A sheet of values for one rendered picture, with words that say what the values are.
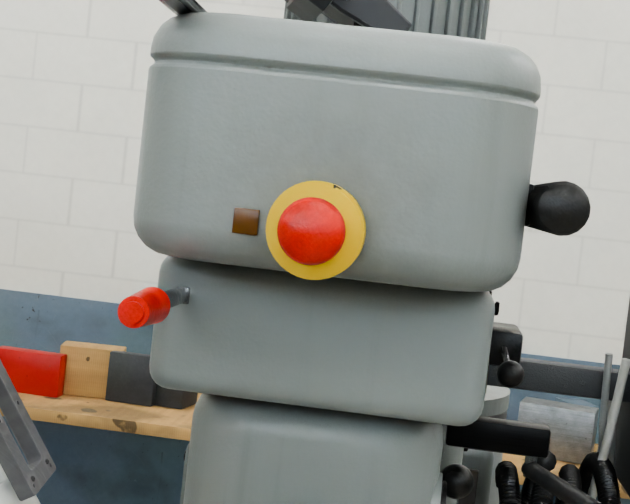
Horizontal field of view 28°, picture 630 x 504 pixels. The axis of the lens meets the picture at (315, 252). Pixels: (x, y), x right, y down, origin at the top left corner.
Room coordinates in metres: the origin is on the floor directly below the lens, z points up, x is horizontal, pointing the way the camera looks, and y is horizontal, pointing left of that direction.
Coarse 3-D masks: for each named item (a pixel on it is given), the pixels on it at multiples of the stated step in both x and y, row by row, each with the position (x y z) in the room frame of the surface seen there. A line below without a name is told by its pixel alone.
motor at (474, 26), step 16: (400, 0) 1.14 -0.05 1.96; (416, 0) 1.15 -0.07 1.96; (432, 0) 1.16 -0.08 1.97; (448, 0) 1.16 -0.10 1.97; (464, 0) 1.17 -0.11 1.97; (480, 0) 1.20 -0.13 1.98; (288, 16) 1.22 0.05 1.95; (320, 16) 1.17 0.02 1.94; (416, 16) 1.15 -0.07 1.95; (432, 16) 1.15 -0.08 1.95; (448, 16) 1.16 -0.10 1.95; (464, 16) 1.17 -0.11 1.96; (480, 16) 1.20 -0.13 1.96; (432, 32) 1.15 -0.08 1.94; (448, 32) 1.16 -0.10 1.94; (464, 32) 1.18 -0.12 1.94; (480, 32) 1.20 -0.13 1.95
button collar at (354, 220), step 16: (288, 192) 0.76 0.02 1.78; (304, 192) 0.76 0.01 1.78; (320, 192) 0.76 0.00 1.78; (336, 192) 0.75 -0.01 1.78; (272, 208) 0.76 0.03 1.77; (352, 208) 0.75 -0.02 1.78; (272, 224) 0.76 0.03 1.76; (352, 224) 0.75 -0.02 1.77; (272, 240) 0.76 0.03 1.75; (352, 240) 0.75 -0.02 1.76; (336, 256) 0.75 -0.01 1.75; (352, 256) 0.75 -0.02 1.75; (304, 272) 0.76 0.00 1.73; (320, 272) 0.75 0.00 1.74; (336, 272) 0.76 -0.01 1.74
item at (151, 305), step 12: (144, 288) 0.79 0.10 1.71; (156, 288) 0.79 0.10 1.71; (180, 288) 0.87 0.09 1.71; (132, 300) 0.74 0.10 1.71; (144, 300) 0.74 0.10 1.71; (156, 300) 0.76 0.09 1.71; (168, 300) 0.79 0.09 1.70; (180, 300) 0.85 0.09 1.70; (120, 312) 0.74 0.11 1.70; (132, 312) 0.74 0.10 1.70; (144, 312) 0.74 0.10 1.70; (156, 312) 0.76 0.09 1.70; (168, 312) 0.79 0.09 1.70; (132, 324) 0.74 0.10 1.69; (144, 324) 0.74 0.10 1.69
